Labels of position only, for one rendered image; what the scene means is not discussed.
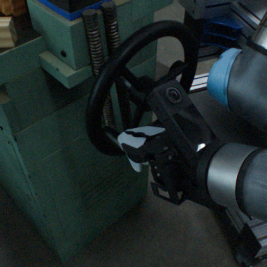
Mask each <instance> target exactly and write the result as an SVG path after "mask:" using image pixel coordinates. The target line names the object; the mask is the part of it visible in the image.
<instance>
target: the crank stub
mask: <svg viewBox="0 0 267 267"><path fill-rule="evenodd" d="M102 133H103V134H104V136H106V137H107V139H108V140H109V141H110V142H111V143H112V145H113V146H115V147H116V148H117V149H118V150H120V151H122V149H121V147H120V145H119V143H118V136H119V135H120V134H121V133H119V132H118V131H116V130H115V129H113V128H111V127H110V126H104V127H103V129H102Z"/></svg>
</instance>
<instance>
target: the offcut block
mask: <svg viewBox="0 0 267 267"><path fill-rule="evenodd" d="M17 38H18V37H17V34H16V29H15V26H14V23H13V20H12V17H0V47H15V45H16V42H17Z"/></svg>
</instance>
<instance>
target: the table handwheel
mask: <svg viewBox="0 0 267 267"><path fill-rule="evenodd" d="M162 37H175V38H177V39H179V41H180V42H181V44H182V46H183V49H184V62H183V63H182V64H180V65H179V66H178V67H176V68H175V69H174V70H173V71H171V72H170V73H168V74H166V75H165V76H163V77H162V78H161V79H160V80H158V81H155V80H153V79H152V78H150V77H149V76H147V75H144V76H140V77H139V78H138V76H136V75H135V74H133V73H131V72H130V70H129V69H128V68H127V67H126V64H127V63H128V62H129V61H130V60H131V58H132V57H134V56H135V55H136V54H137V53H138V52H139V51H140V49H142V48H143V47H145V46H146V45H148V44H149V43H151V42H153V41H154V40H156V39H159V38H162ZM197 64H198V46H197V42H196V39H195V37H194V35H193V33H192V32H191V30H190V29H189V28H188V27H187V26H186V25H184V24H183V23H181V22H178V21H176V20H159V21H155V22H154V23H151V24H148V25H146V26H144V27H142V28H140V29H139V30H137V31H136V32H135V33H133V34H132V35H130V36H129V37H128V38H127V39H126V40H125V41H124V42H123V43H122V44H121V45H120V46H119V47H118V48H117V49H116V51H114V52H113V53H112V55H111V56H110V57H109V59H108V61H107V62H106V63H105V64H104V66H103V67H102V69H101V71H100V73H99V75H98V77H97V79H96V80H95V82H94V85H93V87H92V90H91V93H90V96H89V100H88V102H87V108H86V131H87V135H88V137H89V140H90V141H91V143H92V145H93V146H94V147H95V149H96V150H98V151H99V152H101V153H103V154H106V155H110V156H121V155H126V152H124V151H120V150H118V149H117V148H116V147H115V146H113V145H112V143H111V142H110V141H108V139H107V138H106V137H105V136H104V134H103V133H102V113H103V107H104V103H105V100H106V99H107V96H108V93H109V91H110V89H111V87H112V85H113V83H114V82H115V80H116V78H117V76H118V75H119V74H120V75H121V76H122V79H120V82H118V83H119V85H120V87H121V88H123V89H125V90H126V91H128V92H129V100H130V101H131V102H133V103H135V105H136V106H137V108H136V111H135V115H134V117H133V120H132V122H131V125H130V128H129V129H132V128H138V126H139V124H140V121H141V119H142V117H143V115H144V112H149V111H152V108H151V107H149V105H148V103H147V101H146V99H147V96H148V94H149V93H151V92H152V90H153V89H154V88H156V87H158V86H159V85H161V84H163V83H165V82H168V81H170V80H173V79H174V78H176V77H177V76H179V75H180V74H181V73H182V75H181V79H180V82H179V83H180V85H181V86H182V88H183V89H184V91H185V92H186V93H187V94H188V93H189V91H190V88H191V85H192V83H193V80H194V77H195V75H196V71H197Z"/></svg>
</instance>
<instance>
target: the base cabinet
mask: <svg viewBox="0 0 267 267"><path fill-rule="evenodd" d="M155 70H156V55H155V56H153V57H151V58H149V59H148V60H147V61H145V62H143V63H141V64H139V65H137V66H135V67H134V68H132V69H130V72H131V73H133V74H135V75H136V76H138V78H139V77H140V76H144V75H147V76H149V77H150V78H152V79H153V80H155ZM90 93H91V92H89V93H87V94H85V95H84V96H82V97H81V98H79V99H76V100H75V101H73V102H71V103H69V104H68V105H66V106H64V107H63V108H60V109H58V110H57V111H55V112H54V113H53V114H50V115H49V116H47V117H45V118H43V119H41V120H39V121H38V122H36V123H35V124H32V125H31V126H29V127H27V128H25V129H23V130H22V131H20V132H18V133H17V134H14V135H13V134H11V132H10V131H9V130H8V129H7V128H6V127H5V126H4V125H3V124H2V123H1V122H0V185H1V187H2V188H3V189H4V190H5V192H6V193H7V194H8V195H9V197H10V198H11V199H12V201H13V203H14V204H15V205H16V206H17V207H18V208H19V210H20V211H21V213H22V214H23V215H24V216H25V217H26V218H27V220H28V221H29V223H30V224H31V225H32V226H33V227H34V229H35V230H36V231H37V233H38V234H39V235H40V236H41V238H42V239H43V240H44V241H45V243H46V244H47V245H48V247H49V248H50V249H51V251H53V252H54V254H55V256H56V257H57V258H58V260H59V261H60V262H61V263H62V264H63V265H64V263H65V262H67V261H68V260H70V259H71V258H72V257H73V256H74V255H76V253H77V252H79V251H80V250H81V249H83V248H84V247H85V246H86V245H87V244H89V243H90V242H91V241H92V240H93V239H95V238H96V237H97V236H98V235H99V234H100V233H102V232H103V231H104V230H106V229H107V228H108V227H109V226H110V225H112V224H113V223H114V222H116V221H117V220H118V219H119V218H120V217H121V216H122V215H123V214H125V213H126V212H128V211H129V209H131V208H132V207H134V206H135V205H136V204H137V203H138V202H139V201H140V200H142V199H143V198H144V197H145V196H147V192H148V176H149V164H148V165H145V164H142V171H141V172H137V171H136V170H134V168H133V167H132V165H131V163H130V161H129V159H128V156H127V155H121V156H110V155H106V154H103V153H101V152H99V151H98V150H96V149H95V147H94V146H93V145H92V143H91V141H90V140H89V137H88V135H87V131H86V108H87V102H88V100H89V96H90ZM110 93H111V99H112V106H113V112H114V119H115V122H116V129H117V131H118V132H119V133H122V132H124V131H123V125H122V119H121V115H120V109H119V102H118V96H117V91H116V84H115V82H114V83H113V85H112V87H111V89H110ZM152 119H153V111H149V112H144V115H143V117H142V119H141V121H140V124H139V126H138V127H144V126H146V125H147V124H148V123H151V122H152Z"/></svg>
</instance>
